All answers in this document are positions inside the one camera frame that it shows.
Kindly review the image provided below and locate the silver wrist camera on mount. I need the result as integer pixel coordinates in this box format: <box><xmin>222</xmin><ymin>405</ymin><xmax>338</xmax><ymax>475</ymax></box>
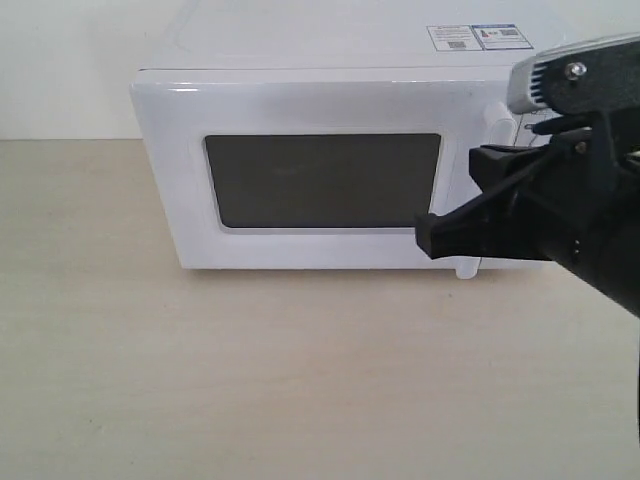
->
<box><xmin>507</xmin><ymin>33</ymin><xmax>639</xmax><ymax>141</ymax></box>

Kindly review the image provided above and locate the white microwave oven body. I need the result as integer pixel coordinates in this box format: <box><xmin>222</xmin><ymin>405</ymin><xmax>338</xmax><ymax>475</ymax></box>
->
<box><xmin>138</xmin><ymin>0</ymin><xmax>624</xmax><ymax>273</ymax></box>

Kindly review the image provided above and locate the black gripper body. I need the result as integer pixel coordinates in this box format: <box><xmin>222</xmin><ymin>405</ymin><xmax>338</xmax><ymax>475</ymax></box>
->
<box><xmin>515</xmin><ymin>109</ymin><xmax>639</xmax><ymax>315</ymax></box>

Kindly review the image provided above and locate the white microwave door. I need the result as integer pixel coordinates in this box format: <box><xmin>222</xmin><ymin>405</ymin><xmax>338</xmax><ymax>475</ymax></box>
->
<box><xmin>131</xmin><ymin>70</ymin><xmax>519</xmax><ymax>278</ymax></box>

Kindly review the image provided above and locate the white and blue label sticker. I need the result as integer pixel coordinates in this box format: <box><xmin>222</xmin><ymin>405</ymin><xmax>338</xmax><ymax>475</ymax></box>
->
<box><xmin>427</xmin><ymin>24</ymin><xmax>533</xmax><ymax>52</ymax></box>

